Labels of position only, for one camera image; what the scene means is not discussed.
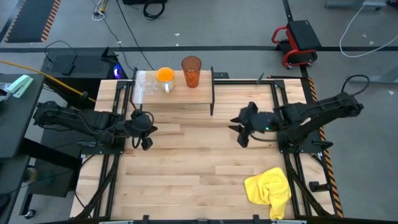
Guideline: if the orange black hazard tape strip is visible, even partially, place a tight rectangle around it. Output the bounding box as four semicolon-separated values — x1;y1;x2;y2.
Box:
307;77;345;218

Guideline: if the small black external drive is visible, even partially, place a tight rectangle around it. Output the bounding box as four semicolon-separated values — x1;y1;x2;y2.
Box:
61;63;76;77

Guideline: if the long black floor cable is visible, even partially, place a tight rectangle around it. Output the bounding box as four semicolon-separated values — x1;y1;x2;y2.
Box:
114;0;155;72

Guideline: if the grey table leg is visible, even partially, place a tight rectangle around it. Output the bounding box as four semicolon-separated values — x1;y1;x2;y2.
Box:
325;0;388;10
347;67;398;85

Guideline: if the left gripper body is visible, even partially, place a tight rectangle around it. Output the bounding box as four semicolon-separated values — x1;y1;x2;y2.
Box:
130;109;155;138

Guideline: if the black frame handle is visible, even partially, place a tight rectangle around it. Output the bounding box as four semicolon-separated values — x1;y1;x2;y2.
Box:
308;181;331;193
312;139;334;151

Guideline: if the black computer tower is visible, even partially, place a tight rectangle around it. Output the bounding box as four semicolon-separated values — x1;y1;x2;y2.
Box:
41;46;128;98

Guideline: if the yellow cable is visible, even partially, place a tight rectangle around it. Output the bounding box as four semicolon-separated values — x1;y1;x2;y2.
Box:
0;59;97;103

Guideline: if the black box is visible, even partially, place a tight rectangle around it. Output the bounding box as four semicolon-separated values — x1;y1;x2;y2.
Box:
122;0;168;6

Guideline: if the black aluminium table frame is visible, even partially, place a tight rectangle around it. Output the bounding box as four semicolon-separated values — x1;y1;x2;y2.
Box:
74;77;340;224

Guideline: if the clear glass cup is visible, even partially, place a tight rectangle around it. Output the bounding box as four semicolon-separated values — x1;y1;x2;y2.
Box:
137;73;158;96

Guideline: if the black mat with striped edge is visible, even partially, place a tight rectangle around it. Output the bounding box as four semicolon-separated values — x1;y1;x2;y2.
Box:
4;0;62;44

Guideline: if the white coiled cable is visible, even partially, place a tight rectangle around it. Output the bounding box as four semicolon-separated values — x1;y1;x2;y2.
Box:
91;0;107;22

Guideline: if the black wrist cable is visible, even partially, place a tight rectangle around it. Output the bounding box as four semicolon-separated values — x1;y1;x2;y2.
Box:
250;133;279;143
131;111;155;150

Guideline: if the yellow cloth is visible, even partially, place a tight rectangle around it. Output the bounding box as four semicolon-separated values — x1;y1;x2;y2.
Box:
244;167;292;220

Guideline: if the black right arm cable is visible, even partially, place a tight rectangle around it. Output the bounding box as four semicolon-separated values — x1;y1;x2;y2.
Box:
341;74;371;98

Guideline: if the thin black floor cable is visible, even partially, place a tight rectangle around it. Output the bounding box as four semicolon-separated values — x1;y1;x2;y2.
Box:
101;17;126;63

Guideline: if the black coiled cable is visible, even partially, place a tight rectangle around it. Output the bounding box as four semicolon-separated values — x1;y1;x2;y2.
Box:
142;1;166;21

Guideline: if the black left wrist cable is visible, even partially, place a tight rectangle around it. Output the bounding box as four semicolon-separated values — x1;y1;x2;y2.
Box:
131;111;155;150

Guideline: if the clear plastic item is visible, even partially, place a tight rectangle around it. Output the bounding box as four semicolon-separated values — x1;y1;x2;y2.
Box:
0;82;14;102

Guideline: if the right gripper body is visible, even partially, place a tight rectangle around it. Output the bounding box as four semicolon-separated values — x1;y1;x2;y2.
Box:
248;111;282;134

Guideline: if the black desk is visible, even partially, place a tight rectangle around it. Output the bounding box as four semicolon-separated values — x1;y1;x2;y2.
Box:
0;73;46;159

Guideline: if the black drive cable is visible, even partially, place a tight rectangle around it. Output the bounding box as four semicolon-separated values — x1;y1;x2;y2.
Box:
44;40;78;65

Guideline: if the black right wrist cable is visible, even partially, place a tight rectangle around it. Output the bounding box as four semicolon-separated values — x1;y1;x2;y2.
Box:
250;133;279;143

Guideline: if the white floor cable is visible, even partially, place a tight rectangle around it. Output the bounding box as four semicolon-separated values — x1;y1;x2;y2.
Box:
338;2;398;59

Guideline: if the wooden shelf with black frame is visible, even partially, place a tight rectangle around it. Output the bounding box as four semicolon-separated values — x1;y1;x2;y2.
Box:
129;66;216;118

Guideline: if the red and black rolling stool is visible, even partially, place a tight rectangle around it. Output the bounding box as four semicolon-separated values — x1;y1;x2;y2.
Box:
271;20;323;70

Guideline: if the mint green stapler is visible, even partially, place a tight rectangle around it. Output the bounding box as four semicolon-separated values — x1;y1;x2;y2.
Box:
6;74;34;99

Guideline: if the orange faceted plastic tumbler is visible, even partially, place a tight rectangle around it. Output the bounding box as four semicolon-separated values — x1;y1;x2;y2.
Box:
181;55;202;89

